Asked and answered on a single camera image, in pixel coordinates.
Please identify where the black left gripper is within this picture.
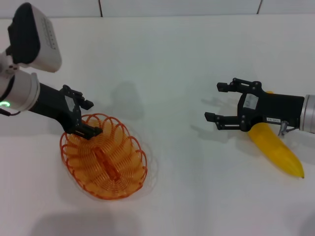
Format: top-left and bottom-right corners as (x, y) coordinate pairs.
(33, 82), (103, 141)

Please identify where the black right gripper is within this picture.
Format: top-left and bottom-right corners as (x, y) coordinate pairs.
(204, 77), (306, 133)

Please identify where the yellow banana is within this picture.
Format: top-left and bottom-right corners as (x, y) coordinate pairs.
(247, 90), (305, 179)

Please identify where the orange wire basket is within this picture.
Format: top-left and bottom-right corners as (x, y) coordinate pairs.
(60, 113), (148, 200)

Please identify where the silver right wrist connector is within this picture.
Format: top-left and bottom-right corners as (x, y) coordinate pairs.
(278, 120), (296, 136)

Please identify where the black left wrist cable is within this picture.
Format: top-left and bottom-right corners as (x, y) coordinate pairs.
(0, 107), (22, 117)

